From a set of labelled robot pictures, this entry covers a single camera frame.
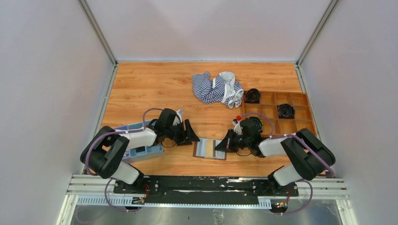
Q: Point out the dark patterned coiled belt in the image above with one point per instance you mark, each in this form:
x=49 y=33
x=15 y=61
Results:
x=258 y=122

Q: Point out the blue plastic organizer box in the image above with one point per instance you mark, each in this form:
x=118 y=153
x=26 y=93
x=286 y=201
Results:
x=141 y=153

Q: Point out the brown leather card holder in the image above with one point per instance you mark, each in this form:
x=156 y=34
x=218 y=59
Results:
x=199 y=150

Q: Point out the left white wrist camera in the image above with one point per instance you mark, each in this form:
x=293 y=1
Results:
x=178 y=118

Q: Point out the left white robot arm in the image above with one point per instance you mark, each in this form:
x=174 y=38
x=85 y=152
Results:
x=104 y=153

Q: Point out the blue striped cloth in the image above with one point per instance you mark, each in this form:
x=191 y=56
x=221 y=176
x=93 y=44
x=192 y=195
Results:
x=223 y=88

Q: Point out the black coiled belt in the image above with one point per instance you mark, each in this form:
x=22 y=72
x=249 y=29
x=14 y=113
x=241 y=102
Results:
x=286 y=111
x=252 y=96

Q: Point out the black coiled belt right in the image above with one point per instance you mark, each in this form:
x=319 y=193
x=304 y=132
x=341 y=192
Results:
x=286 y=111

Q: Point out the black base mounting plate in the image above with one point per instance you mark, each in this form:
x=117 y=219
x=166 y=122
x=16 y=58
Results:
x=204 y=190

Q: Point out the black coiled belt top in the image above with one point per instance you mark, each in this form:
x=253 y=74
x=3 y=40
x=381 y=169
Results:
x=252 y=96

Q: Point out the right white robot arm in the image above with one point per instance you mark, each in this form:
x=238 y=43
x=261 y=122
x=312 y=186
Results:
x=309 y=157

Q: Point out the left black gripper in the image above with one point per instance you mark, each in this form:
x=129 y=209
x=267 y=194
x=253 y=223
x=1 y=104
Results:
x=192 y=136

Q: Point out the wooden compartment tray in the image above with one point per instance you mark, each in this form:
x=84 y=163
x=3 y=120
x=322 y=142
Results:
x=277 y=113

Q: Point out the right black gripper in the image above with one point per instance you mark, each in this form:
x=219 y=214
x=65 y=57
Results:
x=227 y=144

